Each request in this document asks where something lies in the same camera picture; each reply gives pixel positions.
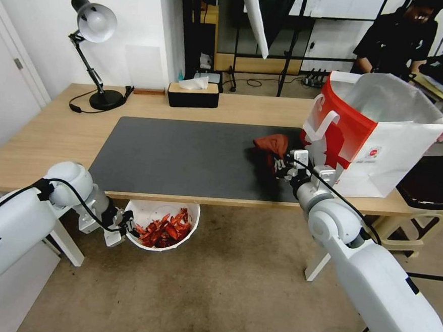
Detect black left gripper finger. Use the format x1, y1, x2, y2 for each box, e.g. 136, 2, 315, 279
116, 208, 135, 224
119, 220, 141, 240

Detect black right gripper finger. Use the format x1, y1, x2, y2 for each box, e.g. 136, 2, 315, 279
273, 167, 297, 182
272, 152, 294, 171

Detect dark red towel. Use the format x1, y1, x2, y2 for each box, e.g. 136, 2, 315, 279
249, 132, 290, 176

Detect white round takeout container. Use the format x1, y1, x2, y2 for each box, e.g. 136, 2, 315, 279
121, 198, 202, 253

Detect red white takeout bag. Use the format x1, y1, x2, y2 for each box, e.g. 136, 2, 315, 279
295, 67, 443, 203

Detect white table leg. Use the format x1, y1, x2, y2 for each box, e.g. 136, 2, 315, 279
304, 249, 333, 283
40, 217, 88, 268

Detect dark grey desk mat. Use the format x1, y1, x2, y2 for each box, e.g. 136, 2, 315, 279
87, 113, 316, 207

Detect black power strip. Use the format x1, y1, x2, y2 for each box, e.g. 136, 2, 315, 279
300, 67, 332, 89

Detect black tissue box wooden lid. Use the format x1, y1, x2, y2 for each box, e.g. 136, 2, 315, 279
166, 81, 220, 110

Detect grey box on floor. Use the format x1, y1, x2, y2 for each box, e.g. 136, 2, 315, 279
191, 70, 224, 95

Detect white tissue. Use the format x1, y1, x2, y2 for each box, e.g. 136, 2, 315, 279
178, 73, 210, 93

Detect beige plastic stool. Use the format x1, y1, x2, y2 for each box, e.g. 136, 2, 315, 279
369, 150, 443, 260

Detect white folded reflector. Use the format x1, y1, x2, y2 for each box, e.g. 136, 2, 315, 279
235, 0, 273, 61

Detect person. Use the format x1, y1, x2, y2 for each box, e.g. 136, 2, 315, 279
351, 0, 443, 80

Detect black desk lamp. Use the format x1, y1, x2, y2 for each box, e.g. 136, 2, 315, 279
63, 0, 130, 112

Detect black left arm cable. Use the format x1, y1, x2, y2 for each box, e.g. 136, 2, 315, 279
0, 174, 134, 235

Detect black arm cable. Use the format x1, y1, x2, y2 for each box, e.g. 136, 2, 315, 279
0, 174, 134, 235
285, 158, 389, 246

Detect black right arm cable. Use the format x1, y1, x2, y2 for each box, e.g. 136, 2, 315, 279
285, 158, 389, 246

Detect black lamp power cable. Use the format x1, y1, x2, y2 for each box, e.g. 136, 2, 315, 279
68, 87, 98, 115

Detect black metal rack frame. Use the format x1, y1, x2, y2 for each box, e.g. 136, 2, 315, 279
173, 0, 244, 96

